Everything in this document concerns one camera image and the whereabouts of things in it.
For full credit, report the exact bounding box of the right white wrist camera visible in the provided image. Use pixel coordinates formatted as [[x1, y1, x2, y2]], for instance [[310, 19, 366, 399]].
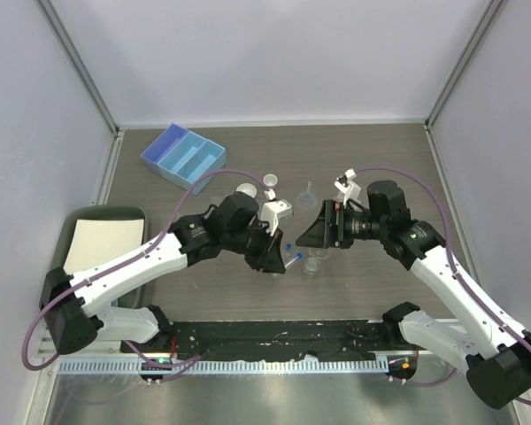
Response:
[[334, 168, 361, 201]]

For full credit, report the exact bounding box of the dark green tray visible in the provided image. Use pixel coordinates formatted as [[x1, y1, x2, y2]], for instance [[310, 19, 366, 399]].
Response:
[[46, 204, 150, 311]]

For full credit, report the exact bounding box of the clear plastic funnel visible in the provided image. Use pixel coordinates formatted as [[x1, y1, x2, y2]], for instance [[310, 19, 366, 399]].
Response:
[[296, 181, 318, 211]]

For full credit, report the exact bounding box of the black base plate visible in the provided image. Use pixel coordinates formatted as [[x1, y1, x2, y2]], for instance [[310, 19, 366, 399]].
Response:
[[119, 319, 426, 363]]

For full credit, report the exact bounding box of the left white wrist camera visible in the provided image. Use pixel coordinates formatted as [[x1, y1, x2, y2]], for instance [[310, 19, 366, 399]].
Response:
[[259, 189, 293, 236]]

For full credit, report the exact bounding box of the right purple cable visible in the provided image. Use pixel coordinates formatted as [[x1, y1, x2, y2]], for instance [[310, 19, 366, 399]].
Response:
[[352, 166, 531, 407]]

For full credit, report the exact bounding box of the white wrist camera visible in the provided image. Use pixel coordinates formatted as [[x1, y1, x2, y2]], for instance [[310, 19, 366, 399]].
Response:
[[259, 189, 293, 236], [334, 168, 361, 201]]

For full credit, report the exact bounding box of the small glass beaker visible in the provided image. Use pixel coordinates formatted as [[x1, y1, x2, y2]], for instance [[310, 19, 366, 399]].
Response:
[[309, 248, 330, 260]]

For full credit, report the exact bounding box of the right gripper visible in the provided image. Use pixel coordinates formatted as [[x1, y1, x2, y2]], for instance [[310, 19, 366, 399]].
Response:
[[297, 199, 388, 249]]

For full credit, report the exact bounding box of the blue compartment organizer tray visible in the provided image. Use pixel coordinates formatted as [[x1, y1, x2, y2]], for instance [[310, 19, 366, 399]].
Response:
[[141, 124, 227, 190]]

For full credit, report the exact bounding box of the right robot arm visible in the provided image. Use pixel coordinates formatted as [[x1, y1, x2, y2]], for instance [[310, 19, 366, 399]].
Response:
[[296, 180, 531, 409]]

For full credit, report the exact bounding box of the white slotted cable duct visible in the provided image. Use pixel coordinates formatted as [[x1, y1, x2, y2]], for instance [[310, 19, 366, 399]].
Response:
[[58, 356, 389, 376]]

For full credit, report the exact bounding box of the purple cable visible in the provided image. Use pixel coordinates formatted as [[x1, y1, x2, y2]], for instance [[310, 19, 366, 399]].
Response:
[[22, 169, 275, 383], [352, 166, 531, 407]]

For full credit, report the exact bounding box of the white paper sheet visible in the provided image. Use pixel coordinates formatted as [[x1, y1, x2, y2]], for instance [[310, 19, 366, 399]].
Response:
[[63, 219, 145, 274]]

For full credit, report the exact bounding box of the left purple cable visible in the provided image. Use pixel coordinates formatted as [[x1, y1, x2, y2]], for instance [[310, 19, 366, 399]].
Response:
[[22, 169, 275, 383]]

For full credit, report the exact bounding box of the aluminium rail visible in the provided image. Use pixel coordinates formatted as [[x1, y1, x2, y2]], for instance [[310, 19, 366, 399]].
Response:
[[35, 326, 58, 359]]

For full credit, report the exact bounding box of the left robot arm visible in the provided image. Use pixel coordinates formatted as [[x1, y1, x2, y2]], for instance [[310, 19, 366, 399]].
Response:
[[41, 192, 292, 355]]

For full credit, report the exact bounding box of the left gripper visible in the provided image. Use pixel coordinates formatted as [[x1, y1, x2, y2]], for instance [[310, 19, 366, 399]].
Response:
[[223, 220, 286, 274]]

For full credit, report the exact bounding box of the white evaporating dish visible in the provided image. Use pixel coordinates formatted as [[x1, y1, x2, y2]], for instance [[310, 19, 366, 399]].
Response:
[[235, 182, 258, 198]]

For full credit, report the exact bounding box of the white ceramic crucible cup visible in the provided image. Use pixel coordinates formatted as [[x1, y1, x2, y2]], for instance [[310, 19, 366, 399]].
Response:
[[263, 174, 279, 189]]

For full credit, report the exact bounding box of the clear test tube rack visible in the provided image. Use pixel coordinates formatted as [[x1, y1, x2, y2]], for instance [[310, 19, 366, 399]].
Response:
[[333, 192, 367, 212]]

